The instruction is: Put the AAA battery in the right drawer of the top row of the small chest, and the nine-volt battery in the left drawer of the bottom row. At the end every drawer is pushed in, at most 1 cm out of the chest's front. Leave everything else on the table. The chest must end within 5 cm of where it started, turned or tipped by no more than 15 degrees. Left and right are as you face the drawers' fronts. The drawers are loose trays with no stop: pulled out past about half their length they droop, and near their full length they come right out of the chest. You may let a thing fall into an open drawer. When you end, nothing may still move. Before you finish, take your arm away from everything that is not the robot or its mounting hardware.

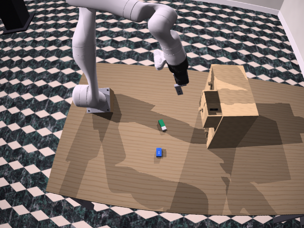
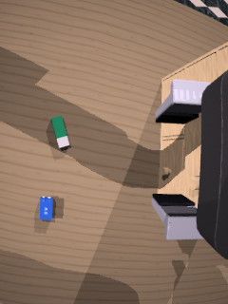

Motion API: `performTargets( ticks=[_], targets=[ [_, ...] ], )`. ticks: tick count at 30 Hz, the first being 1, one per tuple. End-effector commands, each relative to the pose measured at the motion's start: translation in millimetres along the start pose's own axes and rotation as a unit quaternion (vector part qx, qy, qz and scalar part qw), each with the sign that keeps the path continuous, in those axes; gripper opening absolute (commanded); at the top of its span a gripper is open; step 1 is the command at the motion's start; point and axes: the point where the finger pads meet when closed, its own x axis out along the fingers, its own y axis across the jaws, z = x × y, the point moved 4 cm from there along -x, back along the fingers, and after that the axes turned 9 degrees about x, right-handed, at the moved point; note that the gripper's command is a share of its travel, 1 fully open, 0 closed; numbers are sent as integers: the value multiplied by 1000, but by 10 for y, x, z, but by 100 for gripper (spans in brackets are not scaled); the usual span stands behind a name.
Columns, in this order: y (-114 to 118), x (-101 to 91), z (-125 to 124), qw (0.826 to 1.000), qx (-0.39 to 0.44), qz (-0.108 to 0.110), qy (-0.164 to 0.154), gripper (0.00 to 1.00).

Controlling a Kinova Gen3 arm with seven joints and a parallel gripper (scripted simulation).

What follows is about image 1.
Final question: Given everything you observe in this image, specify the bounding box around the blue nine-volt battery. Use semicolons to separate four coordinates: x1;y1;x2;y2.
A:
156;148;162;157

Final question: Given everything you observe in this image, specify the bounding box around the green and white eraser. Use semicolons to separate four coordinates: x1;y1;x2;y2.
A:
158;119;166;131

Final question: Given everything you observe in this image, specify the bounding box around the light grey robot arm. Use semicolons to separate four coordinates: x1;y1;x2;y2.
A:
66;0;182;109

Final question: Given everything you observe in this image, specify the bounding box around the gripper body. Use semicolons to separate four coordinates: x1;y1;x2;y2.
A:
153;46;189;85

